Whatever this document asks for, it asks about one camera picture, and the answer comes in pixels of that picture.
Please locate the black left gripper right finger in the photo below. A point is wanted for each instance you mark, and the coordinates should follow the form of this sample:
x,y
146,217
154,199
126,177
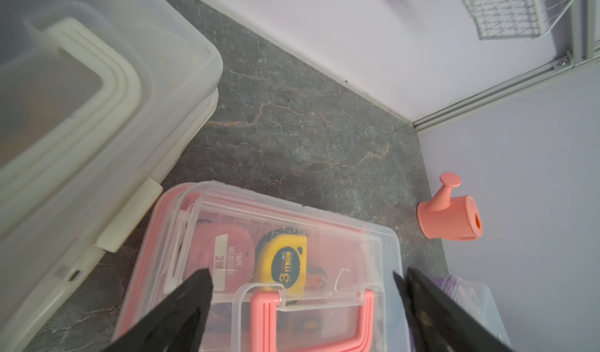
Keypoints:
x,y
436,322

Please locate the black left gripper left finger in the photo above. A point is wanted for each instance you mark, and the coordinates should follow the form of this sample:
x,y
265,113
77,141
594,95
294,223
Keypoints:
x,y
177,323

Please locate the purple clear-lid toolbox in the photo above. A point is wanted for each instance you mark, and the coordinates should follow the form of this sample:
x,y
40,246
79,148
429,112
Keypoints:
x,y
477,300

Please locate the pink toolbox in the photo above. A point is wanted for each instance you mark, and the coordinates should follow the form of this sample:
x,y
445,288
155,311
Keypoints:
x,y
350,302

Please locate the white toolbox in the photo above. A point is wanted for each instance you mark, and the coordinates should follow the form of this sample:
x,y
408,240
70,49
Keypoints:
x,y
98,100

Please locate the pink watering can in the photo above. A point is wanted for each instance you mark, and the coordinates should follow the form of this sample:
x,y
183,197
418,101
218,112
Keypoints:
x,y
447,217

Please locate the yellow tape measure pink box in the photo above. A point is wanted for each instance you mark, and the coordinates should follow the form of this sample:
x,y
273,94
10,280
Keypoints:
x,y
281,257

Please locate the white wire wall shelf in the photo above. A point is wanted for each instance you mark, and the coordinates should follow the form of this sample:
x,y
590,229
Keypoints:
x,y
513,19

